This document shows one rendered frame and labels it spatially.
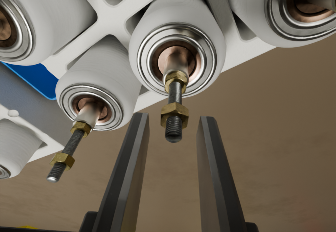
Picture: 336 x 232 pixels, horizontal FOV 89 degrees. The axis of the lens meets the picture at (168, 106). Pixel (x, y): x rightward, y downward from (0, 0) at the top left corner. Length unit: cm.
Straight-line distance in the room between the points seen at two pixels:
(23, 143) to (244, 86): 54
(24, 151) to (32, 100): 11
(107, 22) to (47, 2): 7
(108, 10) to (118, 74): 8
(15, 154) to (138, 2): 37
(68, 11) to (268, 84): 47
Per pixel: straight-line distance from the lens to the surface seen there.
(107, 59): 23
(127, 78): 22
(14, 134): 47
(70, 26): 23
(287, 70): 54
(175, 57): 16
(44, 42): 21
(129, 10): 23
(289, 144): 78
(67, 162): 18
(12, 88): 46
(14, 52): 22
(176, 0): 19
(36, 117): 46
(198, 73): 17
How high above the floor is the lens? 40
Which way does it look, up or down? 49 degrees down
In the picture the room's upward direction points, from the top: 175 degrees counter-clockwise
